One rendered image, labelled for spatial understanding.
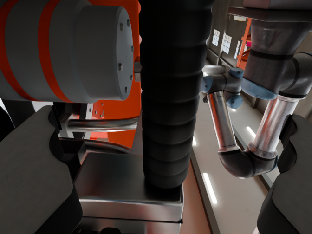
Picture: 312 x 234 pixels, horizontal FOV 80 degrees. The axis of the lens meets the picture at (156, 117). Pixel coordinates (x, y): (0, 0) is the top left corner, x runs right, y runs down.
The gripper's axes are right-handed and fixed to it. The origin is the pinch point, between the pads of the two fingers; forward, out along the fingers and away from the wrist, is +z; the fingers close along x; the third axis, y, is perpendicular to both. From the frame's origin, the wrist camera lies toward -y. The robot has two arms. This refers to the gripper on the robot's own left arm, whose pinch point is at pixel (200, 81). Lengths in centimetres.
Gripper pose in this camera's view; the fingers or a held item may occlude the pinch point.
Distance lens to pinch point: 127.3
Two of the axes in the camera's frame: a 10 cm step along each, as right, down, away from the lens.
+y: 1.5, -8.5, -5.0
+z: -3.0, -5.2, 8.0
